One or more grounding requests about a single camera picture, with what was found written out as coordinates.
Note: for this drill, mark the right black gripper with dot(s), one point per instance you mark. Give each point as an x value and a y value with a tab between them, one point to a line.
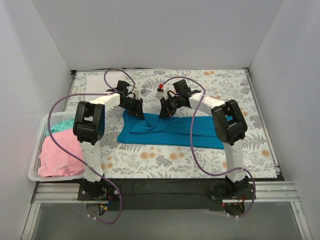
169	106

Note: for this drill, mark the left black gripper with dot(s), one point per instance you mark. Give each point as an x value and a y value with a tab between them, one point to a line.
133	105

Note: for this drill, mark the teal blue t shirt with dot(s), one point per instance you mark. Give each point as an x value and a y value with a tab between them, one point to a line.
172	131

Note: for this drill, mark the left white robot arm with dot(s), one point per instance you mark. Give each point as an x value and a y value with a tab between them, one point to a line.
89	129

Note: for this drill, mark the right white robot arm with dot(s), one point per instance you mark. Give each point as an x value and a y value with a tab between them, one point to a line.
229	125

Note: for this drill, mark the folded white t shirt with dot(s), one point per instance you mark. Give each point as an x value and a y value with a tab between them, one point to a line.
99	83

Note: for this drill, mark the floral patterned table cloth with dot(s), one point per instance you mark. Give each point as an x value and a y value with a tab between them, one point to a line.
120	160

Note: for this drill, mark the mint green t shirt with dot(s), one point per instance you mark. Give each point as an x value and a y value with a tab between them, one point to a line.
62	126

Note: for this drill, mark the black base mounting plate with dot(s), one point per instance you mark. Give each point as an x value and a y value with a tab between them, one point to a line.
164	193

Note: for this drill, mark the pink t shirt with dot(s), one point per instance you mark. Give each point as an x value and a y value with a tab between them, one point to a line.
54	162

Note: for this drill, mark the white plastic laundry basket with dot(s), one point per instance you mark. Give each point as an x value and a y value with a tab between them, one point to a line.
35	162

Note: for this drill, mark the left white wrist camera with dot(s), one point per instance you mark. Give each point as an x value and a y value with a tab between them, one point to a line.
137	93

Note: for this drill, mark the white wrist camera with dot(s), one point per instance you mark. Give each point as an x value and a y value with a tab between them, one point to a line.
164	90
137	93

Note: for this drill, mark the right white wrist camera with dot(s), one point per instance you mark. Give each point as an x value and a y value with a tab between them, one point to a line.
164	90

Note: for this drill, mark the aluminium frame rail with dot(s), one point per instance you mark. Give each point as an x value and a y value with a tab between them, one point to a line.
266	191

